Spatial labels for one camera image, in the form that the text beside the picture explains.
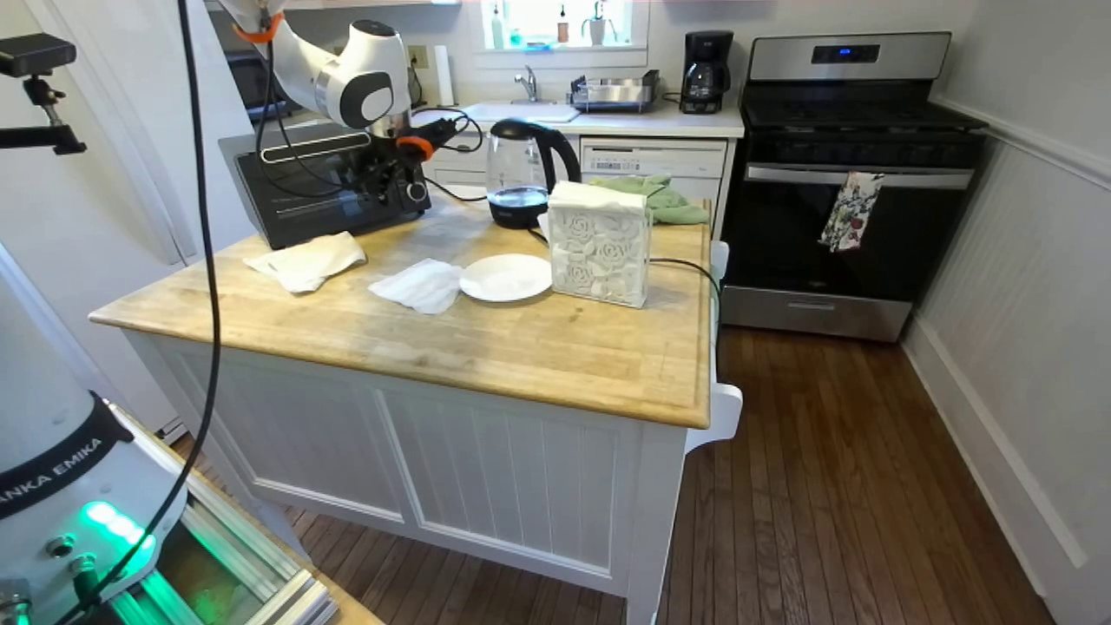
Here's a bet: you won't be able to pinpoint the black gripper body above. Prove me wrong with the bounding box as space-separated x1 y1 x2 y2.
353 117 458 223

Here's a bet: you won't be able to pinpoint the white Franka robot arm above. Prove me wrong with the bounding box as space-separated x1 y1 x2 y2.
220 0 463 218

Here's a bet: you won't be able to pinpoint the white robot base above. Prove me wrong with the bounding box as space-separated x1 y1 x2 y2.
0 253 188 625

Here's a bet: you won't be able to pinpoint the black microwave on counter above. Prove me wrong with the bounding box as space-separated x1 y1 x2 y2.
227 51 291 124

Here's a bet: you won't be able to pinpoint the black toaster oven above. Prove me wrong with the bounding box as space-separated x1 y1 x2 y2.
221 136 404 250

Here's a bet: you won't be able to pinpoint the white paper napkin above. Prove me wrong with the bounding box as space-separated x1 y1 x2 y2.
371 261 463 317

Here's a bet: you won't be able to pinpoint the cream folded cloth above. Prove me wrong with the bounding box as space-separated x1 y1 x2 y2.
250 233 364 297

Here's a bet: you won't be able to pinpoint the white round plate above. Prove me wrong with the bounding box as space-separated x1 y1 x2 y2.
458 253 552 304

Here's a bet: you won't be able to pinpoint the kitchen faucet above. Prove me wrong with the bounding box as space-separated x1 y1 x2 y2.
514 67 541 103

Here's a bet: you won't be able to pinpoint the white kitchen island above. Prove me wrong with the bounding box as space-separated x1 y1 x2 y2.
98 202 726 625

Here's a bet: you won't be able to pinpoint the white paper towel block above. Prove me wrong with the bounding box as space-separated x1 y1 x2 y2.
544 182 653 307

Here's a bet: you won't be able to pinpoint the silver toaster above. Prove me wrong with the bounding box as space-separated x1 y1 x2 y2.
571 71 659 115

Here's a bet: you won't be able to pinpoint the green cloth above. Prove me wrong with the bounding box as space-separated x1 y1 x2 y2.
595 176 710 227

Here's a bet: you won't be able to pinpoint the white counter cabinets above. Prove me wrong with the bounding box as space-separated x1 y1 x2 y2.
424 103 742 223

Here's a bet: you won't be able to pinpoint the black coffee maker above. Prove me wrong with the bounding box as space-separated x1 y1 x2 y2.
681 30 732 115

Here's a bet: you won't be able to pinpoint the stainless steel black stove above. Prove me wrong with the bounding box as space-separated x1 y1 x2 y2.
721 30 988 339

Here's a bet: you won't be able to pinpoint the patterned hanging dish towel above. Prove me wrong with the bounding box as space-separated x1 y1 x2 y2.
820 173 881 253

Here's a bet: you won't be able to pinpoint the black camera on tripod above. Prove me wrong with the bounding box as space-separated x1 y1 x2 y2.
0 30 83 157

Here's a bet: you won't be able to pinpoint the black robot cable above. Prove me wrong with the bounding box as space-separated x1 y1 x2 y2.
56 0 227 625

